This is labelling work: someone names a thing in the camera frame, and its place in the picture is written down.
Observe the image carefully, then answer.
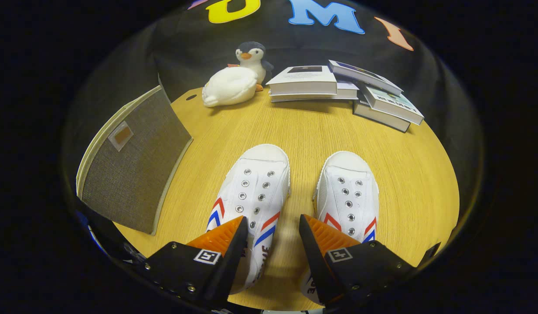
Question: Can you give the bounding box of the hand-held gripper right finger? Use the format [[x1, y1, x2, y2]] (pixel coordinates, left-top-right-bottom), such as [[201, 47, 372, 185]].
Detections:
[[299, 214, 418, 309]]

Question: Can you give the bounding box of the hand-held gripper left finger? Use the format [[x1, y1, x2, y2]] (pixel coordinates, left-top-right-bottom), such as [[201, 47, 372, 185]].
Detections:
[[140, 215, 249, 309]]

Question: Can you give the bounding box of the white shoe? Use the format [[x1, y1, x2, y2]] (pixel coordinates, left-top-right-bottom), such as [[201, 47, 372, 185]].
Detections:
[[206, 144, 291, 295], [300, 151, 380, 306]]

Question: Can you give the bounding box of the grey fabric storage box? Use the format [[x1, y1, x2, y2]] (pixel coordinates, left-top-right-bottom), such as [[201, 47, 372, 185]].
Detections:
[[76, 85, 194, 236]]

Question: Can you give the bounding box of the dark grey book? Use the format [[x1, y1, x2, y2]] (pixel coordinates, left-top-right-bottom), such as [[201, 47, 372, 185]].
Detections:
[[353, 98, 411, 133]]

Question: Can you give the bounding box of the white round plush toy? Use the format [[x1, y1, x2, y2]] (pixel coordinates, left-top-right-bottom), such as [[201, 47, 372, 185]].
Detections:
[[202, 66, 259, 108]]

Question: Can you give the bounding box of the book with pale green cover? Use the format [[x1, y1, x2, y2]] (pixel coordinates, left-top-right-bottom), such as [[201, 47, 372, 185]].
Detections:
[[363, 84, 425, 125]]

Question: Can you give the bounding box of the book with blue picture cover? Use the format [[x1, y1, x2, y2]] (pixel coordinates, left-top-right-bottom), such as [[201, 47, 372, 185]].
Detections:
[[328, 60, 403, 96]]

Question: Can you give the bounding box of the grey penguin plush toy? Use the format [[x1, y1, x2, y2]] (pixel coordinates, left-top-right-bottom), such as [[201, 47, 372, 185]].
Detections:
[[228, 41, 274, 92]]

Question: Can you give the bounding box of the black backdrop cloth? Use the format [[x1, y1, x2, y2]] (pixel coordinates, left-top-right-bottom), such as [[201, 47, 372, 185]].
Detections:
[[62, 0, 485, 227]]

